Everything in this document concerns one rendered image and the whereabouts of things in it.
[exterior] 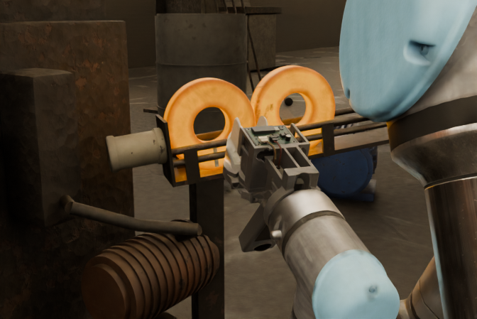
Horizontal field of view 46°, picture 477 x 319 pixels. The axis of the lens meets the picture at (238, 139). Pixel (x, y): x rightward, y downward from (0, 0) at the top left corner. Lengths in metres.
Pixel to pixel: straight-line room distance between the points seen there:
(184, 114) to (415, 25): 0.66
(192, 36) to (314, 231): 2.84
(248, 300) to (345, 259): 1.32
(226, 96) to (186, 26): 2.43
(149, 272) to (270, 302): 0.99
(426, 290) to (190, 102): 0.48
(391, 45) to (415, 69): 0.02
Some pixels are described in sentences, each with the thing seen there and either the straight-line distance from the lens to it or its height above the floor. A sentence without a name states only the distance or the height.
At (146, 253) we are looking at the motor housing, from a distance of 0.88.
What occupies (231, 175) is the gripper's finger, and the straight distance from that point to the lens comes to 0.69.
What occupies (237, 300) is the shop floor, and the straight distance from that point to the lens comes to 1.83.
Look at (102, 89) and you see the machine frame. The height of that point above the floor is 0.75.
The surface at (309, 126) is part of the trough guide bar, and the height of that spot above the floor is 0.70.
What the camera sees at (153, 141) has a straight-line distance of 0.90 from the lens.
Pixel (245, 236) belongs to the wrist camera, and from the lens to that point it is 0.72.
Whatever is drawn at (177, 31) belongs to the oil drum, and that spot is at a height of 0.78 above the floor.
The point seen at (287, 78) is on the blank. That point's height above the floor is 0.78.
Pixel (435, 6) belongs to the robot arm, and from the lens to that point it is 0.28.
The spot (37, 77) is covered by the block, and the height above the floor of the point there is 0.79.
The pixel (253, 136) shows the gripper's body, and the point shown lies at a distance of 0.65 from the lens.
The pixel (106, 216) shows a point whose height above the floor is 0.58.
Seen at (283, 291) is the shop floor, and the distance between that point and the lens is 1.89.
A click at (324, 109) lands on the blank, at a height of 0.72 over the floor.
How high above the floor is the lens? 0.89
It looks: 13 degrees down
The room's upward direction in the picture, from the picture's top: straight up
